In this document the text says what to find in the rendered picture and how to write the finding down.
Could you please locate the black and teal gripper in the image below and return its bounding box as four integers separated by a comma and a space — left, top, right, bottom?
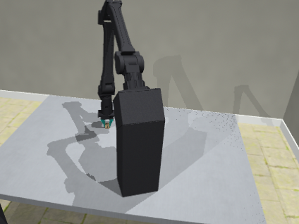
98, 105, 115, 127

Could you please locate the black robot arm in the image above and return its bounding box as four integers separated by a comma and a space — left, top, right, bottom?
98, 0, 150, 112

